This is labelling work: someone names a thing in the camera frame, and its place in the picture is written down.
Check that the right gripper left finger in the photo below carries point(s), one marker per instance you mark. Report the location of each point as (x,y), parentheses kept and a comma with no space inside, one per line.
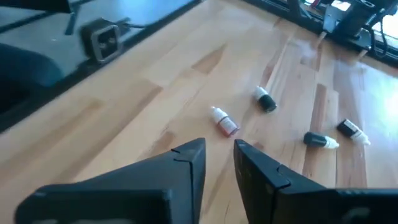
(124,193)

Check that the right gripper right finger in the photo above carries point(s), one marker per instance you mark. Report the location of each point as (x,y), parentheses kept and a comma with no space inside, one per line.
(295,205)

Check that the small red bottle white cap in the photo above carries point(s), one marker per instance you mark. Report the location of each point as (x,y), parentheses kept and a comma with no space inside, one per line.
(225,123)

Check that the black power adapter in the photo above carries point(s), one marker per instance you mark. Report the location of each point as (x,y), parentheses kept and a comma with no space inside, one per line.
(102,43)

